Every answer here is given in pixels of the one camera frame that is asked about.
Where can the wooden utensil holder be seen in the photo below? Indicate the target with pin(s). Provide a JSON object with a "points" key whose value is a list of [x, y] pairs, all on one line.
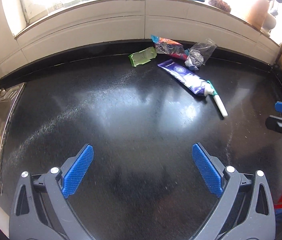
{"points": [[257, 12]]}

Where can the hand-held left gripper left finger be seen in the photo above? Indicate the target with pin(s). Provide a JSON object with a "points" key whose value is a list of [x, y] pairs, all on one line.
{"points": [[78, 170]]}

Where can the green cartoon print carton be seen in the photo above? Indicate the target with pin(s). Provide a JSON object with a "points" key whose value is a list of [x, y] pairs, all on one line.
{"points": [[142, 57]]}

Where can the small silver wrapper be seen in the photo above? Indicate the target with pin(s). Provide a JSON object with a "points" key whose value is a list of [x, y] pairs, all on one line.
{"points": [[193, 61]]}

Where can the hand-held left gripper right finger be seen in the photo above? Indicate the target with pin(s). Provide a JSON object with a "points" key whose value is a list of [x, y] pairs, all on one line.
{"points": [[207, 170]]}

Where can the white stone mortar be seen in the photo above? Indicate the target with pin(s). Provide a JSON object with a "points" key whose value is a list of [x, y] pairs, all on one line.
{"points": [[270, 22]]}

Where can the white green toothbrush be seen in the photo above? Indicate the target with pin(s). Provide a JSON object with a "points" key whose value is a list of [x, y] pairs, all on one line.
{"points": [[219, 105]]}

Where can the red and blue snack wrapper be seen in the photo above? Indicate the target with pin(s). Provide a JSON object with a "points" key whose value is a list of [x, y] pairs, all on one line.
{"points": [[168, 47]]}

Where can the clear plastic bag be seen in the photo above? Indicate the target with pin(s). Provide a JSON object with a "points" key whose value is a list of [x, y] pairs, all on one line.
{"points": [[204, 50]]}

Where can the purple toothpaste tube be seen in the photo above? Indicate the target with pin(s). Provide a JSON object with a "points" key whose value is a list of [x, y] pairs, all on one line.
{"points": [[181, 73]]}

